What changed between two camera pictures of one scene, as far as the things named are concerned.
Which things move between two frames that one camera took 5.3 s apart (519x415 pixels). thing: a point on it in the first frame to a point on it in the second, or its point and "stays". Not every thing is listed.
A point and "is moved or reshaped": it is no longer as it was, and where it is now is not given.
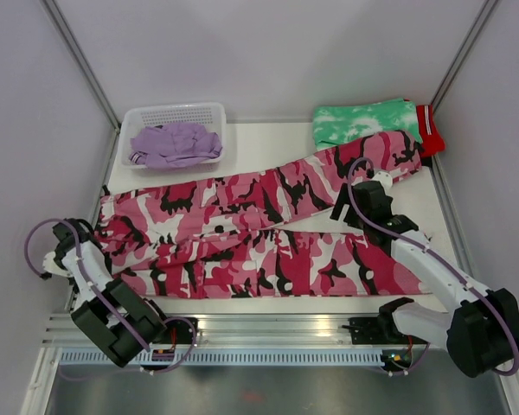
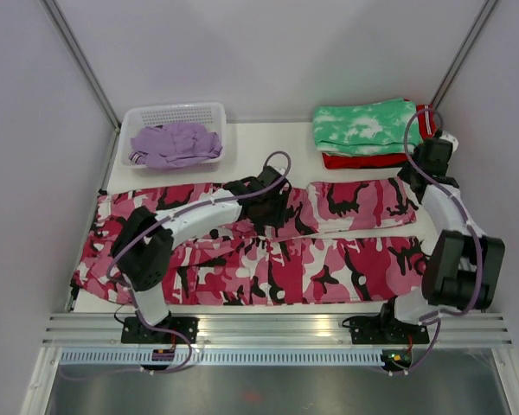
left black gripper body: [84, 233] to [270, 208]
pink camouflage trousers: [266, 233] is moved or reshaped
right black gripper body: [350, 217] to [406, 172]
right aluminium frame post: [488, 9] stays
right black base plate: [378, 331] stays
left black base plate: [179, 330] stays
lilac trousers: [162, 146] stays
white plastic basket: [138, 115] stays
